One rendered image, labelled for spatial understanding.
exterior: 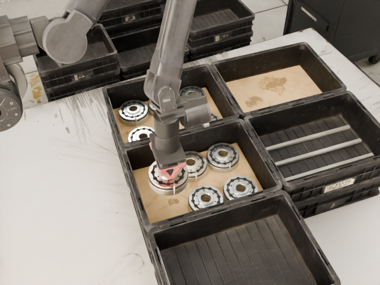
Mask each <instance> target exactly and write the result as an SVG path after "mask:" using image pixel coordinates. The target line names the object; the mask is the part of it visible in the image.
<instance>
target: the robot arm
mask: <svg viewBox="0 0 380 285"><path fill-rule="evenodd" d="M109 2H110V0H69V2H68V3H67V4H66V6H65V8H64V9H65V12H64V13H63V15H62V16H61V17H54V18H51V19H49V20H48V19H47V17H46V16H40V17H37V18H32V19H28V17H27V15H26V16H21V17H18V18H13V19H8V16H7V15H3V16H0V80H1V82H5V81H10V76H9V72H8V69H7V66H9V65H12V64H16V63H20V62H23V59H22V58H23V57H27V56H30V55H35V54H39V53H40V52H39V50H38V47H37V44H38V46H39V47H40V48H42V49H43V50H44V51H46V53H47V54H48V56H49V57H50V58H51V59H53V60H55V61H56V63H57V64H58V66H59V67H62V63H64V64H70V63H75V62H77V61H78V60H80V59H81V58H82V57H83V56H84V54H85V52H86V50H87V46H88V42H87V36H86V34H87V32H88V31H89V30H90V29H92V28H93V27H94V25H95V24H96V22H97V21H98V20H99V18H100V16H101V14H102V12H103V10H104V9H105V8H106V6H107V4H108V3H109ZM196 2H197V0H167V1H166V6H165V11H164V15H163V19H162V24H161V29H160V32H159V37H158V41H157V46H156V49H155V52H154V54H153V57H152V61H151V64H150V69H149V70H147V73H146V78H145V83H144V92H145V94H146V96H147V97H149V98H150V103H151V105H152V106H154V107H155V108H156V110H155V111H154V114H153V117H154V132H153V133H150V134H149V138H150V140H151V142H150V143H149V145H150V148H151V150H152V152H153V155H154V157H155V160H156V163H157V167H158V170H159V172H161V173H162V174H163V175H164V176H165V177H166V178H167V179H168V180H170V179H173V178H174V177H175V176H176V174H177V173H178V172H179V171H180V170H181V169H182V168H183V167H184V166H186V155H185V153H184V150H183V148H182V145H181V143H180V141H179V121H180V123H181V125H182V126H184V128H185V129H189V128H192V127H196V126H200V125H202V124H206V123H209V122H211V111H210V107H209V105H208V101H207V98H206V97H204V96H202V95H200V94H199V93H195V94H190V95H187V96H178V94H179V89H180V85H181V82H182V81H181V79H180V77H181V74H182V70H183V59H184V53H185V48H186V44H187V40H188V35H189V31H190V28H191V24H192V19H193V14H194V11H195V7H196ZM173 168H175V170H174V171H173V173H172V174H171V175H169V173H168V172H167V171H166V170H169V169H173Z"/></svg>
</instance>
